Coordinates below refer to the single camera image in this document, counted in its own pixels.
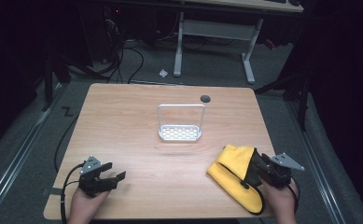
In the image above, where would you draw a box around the black floor cable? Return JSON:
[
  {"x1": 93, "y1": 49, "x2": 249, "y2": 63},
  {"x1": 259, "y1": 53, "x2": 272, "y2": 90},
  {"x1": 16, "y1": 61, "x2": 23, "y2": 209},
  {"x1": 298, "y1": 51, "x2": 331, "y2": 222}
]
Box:
[{"x1": 53, "y1": 114, "x2": 81, "y2": 174}]

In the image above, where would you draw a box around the white towel rack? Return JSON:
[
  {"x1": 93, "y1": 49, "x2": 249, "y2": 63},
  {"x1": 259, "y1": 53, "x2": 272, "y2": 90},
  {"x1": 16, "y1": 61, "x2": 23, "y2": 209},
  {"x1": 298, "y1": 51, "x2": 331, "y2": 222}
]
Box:
[{"x1": 157, "y1": 103, "x2": 207, "y2": 143}]

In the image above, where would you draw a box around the person's left hand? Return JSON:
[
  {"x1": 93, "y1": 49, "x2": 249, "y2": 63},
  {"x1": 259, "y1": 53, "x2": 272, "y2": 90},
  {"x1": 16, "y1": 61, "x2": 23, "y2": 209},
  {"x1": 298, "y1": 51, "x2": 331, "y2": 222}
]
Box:
[{"x1": 67, "y1": 186, "x2": 112, "y2": 224}]

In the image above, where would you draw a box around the white desk with metal legs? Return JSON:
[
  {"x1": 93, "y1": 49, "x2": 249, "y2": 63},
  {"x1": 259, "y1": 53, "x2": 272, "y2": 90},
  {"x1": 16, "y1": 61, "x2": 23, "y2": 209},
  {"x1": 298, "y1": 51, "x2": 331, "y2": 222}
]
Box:
[{"x1": 172, "y1": 0, "x2": 305, "y2": 85}]

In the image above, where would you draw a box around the person's right hand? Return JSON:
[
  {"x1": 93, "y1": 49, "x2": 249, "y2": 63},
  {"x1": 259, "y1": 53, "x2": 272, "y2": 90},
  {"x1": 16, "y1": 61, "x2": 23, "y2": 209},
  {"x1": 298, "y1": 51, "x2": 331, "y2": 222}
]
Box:
[{"x1": 258, "y1": 177, "x2": 297, "y2": 224}]

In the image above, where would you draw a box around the dark computer tower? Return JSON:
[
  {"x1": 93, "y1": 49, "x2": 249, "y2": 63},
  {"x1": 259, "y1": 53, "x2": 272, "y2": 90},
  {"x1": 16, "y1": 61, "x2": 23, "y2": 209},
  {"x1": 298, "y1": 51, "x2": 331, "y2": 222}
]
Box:
[{"x1": 77, "y1": 5, "x2": 125, "y2": 64}]

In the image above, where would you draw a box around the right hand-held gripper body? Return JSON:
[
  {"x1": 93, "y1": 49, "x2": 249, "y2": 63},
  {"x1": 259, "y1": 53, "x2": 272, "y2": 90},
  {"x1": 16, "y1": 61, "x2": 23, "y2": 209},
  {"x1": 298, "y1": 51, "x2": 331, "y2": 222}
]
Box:
[{"x1": 257, "y1": 152, "x2": 305, "y2": 189}]

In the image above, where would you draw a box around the black metal stand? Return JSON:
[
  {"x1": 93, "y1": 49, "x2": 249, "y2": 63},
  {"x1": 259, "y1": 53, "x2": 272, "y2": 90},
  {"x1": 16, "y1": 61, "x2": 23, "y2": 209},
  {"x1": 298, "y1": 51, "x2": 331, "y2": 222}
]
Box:
[
  {"x1": 41, "y1": 51, "x2": 72, "y2": 113},
  {"x1": 253, "y1": 60, "x2": 312, "y2": 133}
]

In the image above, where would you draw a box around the bundle of black cables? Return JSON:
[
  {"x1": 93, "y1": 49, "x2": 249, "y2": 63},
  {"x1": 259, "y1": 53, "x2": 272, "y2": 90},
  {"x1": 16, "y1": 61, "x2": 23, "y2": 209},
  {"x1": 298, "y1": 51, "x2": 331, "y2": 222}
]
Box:
[{"x1": 100, "y1": 17, "x2": 146, "y2": 85}]

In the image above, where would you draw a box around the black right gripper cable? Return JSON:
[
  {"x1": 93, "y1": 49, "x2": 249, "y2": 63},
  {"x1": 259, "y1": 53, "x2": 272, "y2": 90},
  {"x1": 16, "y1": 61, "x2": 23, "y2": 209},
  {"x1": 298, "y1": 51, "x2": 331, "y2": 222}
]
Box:
[{"x1": 286, "y1": 176, "x2": 301, "y2": 216}]

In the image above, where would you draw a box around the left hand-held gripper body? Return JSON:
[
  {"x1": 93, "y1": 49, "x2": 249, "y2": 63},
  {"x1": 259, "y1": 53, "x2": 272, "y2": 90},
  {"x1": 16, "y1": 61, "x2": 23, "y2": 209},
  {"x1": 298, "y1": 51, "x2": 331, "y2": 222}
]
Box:
[{"x1": 77, "y1": 155, "x2": 119, "y2": 198}]

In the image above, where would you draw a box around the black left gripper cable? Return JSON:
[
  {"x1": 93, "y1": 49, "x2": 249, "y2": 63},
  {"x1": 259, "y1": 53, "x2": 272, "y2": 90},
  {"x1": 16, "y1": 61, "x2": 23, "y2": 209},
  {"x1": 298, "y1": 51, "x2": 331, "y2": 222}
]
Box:
[{"x1": 59, "y1": 161, "x2": 87, "y2": 224}]

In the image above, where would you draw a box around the small red object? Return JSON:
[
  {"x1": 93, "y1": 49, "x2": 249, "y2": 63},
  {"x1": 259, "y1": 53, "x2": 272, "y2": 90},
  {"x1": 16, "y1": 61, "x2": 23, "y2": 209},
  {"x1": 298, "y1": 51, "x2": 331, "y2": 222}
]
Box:
[{"x1": 264, "y1": 38, "x2": 277, "y2": 51}]

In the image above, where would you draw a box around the metal floor rail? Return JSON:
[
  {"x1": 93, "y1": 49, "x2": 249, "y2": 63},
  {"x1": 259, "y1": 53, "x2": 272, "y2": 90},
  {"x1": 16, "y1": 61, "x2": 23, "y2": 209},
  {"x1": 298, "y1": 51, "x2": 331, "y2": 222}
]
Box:
[
  {"x1": 0, "y1": 83, "x2": 65, "y2": 219},
  {"x1": 286, "y1": 99, "x2": 347, "y2": 224}
]

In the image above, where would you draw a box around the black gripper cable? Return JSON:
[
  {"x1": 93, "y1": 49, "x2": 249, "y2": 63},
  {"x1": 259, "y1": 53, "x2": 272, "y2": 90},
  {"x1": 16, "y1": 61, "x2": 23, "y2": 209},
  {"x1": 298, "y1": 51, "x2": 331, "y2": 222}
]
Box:
[
  {"x1": 59, "y1": 161, "x2": 87, "y2": 224},
  {"x1": 286, "y1": 176, "x2": 301, "y2": 216}
]

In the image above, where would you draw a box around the yellow towel with black edge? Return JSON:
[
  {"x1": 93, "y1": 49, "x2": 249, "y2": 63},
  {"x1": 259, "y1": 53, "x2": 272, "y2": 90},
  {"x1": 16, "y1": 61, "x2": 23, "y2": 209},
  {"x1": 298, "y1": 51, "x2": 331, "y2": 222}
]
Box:
[{"x1": 206, "y1": 143, "x2": 266, "y2": 217}]

